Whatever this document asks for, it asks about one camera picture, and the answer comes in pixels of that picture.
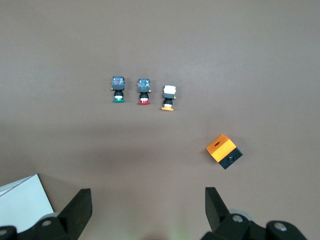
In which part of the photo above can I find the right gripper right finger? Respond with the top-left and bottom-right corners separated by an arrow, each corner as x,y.
201,186 -> 309,240

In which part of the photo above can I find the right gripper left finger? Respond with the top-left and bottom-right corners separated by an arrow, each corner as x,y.
0,188 -> 94,240

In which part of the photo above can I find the green push button switch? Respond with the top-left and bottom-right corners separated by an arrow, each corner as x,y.
109,75 -> 127,104

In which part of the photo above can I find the orange box with black base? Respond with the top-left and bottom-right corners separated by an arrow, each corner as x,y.
205,133 -> 244,171

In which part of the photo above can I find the yellow push button switch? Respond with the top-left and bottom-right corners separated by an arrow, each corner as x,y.
160,84 -> 178,112

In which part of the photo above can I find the red push button switch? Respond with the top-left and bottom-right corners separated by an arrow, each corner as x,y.
136,77 -> 154,106

